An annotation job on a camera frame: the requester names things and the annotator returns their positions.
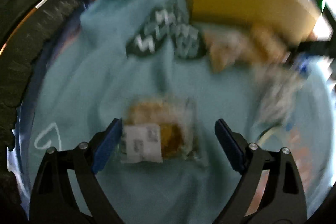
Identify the clear cookie bag white label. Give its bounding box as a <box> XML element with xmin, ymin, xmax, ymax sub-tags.
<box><xmin>117</xmin><ymin>97</ymin><xmax>207</xmax><ymax>165</ymax></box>

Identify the orange biscuit packet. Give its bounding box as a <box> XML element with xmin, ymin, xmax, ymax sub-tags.
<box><xmin>250</xmin><ymin>24</ymin><xmax>287</xmax><ymax>63</ymax></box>

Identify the teal printed tablecloth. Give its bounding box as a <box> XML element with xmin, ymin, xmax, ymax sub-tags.
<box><xmin>7</xmin><ymin>0</ymin><xmax>336</xmax><ymax>224</ymax></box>

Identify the clear bread packet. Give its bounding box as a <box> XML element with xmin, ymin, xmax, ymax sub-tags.
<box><xmin>203</xmin><ymin>30</ymin><xmax>259</xmax><ymax>73</ymax></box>

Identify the yellow cardboard box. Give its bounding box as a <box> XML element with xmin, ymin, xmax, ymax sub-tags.
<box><xmin>186</xmin><ymin>0</ymin><xmax>321</xmax><ymax>44</ymax></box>

